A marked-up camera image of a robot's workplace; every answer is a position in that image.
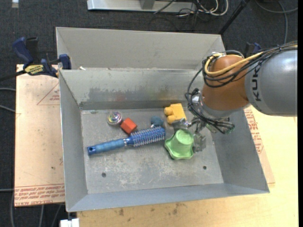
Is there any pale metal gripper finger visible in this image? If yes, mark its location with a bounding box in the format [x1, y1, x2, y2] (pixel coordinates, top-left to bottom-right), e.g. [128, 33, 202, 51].
[171, 118, 191, 131]
[193, 133, 207, 154]

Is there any yellow toy brick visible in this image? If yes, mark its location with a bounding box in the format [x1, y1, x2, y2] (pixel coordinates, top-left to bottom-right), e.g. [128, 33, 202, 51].
[163, 103, 187, 125]

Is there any green plastic cup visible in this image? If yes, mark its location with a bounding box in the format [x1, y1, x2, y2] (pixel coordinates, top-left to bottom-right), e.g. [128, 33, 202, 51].
[164, 129, 195, 161]

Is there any small blue-grey ball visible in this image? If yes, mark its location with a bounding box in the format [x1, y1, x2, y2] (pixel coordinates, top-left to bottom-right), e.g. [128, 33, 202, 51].
[150, 116, 164, 128]

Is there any red-orange block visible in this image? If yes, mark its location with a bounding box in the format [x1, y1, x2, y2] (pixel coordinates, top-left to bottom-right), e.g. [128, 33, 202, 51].
[120, 117, 138, 135]

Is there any grey metal bin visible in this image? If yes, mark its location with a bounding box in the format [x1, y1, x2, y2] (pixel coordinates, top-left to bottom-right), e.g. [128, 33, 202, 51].
[55, 26, 270, 213]

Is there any multicoloured spinning top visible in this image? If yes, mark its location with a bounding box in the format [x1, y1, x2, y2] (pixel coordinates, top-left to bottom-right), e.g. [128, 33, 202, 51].
[106, 111, 123, 126]

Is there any blue hairbrush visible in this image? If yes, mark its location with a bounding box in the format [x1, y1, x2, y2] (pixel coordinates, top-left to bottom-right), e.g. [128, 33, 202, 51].
[87, 126, 166, 157]

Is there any brown cardboard board red print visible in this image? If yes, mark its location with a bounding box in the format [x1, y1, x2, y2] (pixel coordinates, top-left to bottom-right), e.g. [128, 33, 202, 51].
[14, 64, 276, 208]

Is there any black cylinder on white bracket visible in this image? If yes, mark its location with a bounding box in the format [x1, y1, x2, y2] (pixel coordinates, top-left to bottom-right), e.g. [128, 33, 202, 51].
[191, 87, 202, 105]

